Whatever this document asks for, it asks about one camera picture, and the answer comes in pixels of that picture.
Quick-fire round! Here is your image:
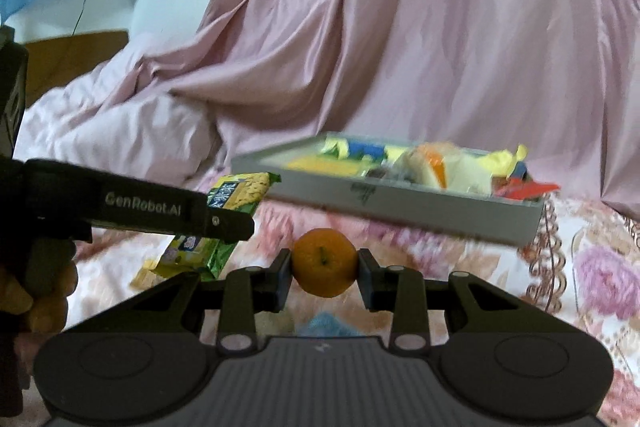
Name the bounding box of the yellow green biscuit packet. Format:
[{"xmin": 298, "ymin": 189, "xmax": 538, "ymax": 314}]
[{"xmin": 131, "ymin": 172, "xmax": 282, "ymax": 289}]

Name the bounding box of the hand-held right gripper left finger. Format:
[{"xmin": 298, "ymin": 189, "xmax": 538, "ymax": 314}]
[{"xmin": 65, "ymin": 248, "xmax": 296, "ymax": 355}]

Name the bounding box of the grey shallow box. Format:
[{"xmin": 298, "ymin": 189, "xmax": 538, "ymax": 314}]
[{"xmin": 231, "ymin": 132, "xmax": 548, "ymax": 248}]

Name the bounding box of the cream orange bread packet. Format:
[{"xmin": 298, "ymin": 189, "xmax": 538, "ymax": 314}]
[{"xmin": 395, "ymin": 142, "xmax": 493, "ymax": 195}]

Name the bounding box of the floral bedsheet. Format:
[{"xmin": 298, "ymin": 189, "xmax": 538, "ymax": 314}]
[{"xmin": 65, "ymin": 187, "xmax": 640, "ymax": 427}]

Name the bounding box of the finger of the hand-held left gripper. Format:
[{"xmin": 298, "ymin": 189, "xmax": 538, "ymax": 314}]
[{"xmin": 205, "ymin": 207, "xmax": 255, "ymax": 244}]

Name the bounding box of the orange tangerine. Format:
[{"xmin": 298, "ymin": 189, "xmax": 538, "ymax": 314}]
[{"xmin": 291, "ymin": 228, "xmax": 360, "ymax": 298}]

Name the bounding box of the red sausage packet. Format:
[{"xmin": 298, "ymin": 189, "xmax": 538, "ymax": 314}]
[{"xmin": 495, "ymin": 179, "xmax": 560, "ymax": 198}]

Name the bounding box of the light blue snack packet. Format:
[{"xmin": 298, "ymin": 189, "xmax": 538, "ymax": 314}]
[{"xmin": 300, "ymin": 312, "xmax": 366, "ymax": 339}]

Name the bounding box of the wooden headboard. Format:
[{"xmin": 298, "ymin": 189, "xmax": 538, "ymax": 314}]
[{"xmin": 22, "ymin": 29, "xmax": 128, "ymax": 108}]

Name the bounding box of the person's left hand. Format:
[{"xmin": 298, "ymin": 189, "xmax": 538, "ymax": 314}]
[{"xmin": 0, "ymin": 257, "xmax": 79, "ymax": 340}]

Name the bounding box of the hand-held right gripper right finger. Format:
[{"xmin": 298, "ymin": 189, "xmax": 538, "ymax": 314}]
[{"xmin": 356, "ymin": 248, "xmax": 581, "ymax": 355}]

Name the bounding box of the pale pink quilt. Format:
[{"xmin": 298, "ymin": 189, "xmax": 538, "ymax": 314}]
[{"xmin": 12, "ymin": 39, "xmax": 221, "ymax": 188}]

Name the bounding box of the thin black cable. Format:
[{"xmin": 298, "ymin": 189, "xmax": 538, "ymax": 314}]
[{"xmin": 72, "ymin": 0, "xmax": 96, "ymax": 38}]

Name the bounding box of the pink curtain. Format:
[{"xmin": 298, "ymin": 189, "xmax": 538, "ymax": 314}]
[{"xmin": 170, "ymin": 0, "xmax": 640, "ymax": 223}]

